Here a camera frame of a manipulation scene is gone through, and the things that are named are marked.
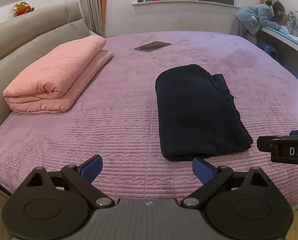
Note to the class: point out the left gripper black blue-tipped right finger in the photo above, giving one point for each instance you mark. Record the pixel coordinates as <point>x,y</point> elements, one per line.
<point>224,188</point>

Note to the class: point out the beige padded headboard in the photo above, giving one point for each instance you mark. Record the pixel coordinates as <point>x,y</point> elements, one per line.
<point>26,38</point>

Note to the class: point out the beige orange left curtain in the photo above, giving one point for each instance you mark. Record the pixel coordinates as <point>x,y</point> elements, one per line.
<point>94,15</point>

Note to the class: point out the white wall desk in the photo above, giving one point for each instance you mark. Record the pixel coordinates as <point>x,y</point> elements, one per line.
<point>286,47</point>

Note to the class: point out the dark tablet on bed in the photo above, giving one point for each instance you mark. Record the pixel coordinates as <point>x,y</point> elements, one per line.
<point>153,46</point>

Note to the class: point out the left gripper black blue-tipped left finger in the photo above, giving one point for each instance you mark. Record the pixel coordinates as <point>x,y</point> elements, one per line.
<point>71,187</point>

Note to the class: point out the navy striped hooded jacket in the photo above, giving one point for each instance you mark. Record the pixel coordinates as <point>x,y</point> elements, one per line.
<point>197,115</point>

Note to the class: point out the person in blue robe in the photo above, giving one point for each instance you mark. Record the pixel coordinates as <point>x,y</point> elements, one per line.
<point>249,20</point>

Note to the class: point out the folded pink blanket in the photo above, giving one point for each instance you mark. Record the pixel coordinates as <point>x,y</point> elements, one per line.
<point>54,82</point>

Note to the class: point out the orange plush toy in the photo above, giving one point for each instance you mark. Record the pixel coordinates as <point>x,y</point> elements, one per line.
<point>22,8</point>

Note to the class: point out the blue plastic stool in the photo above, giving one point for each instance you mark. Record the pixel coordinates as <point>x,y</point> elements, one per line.
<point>269,49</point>

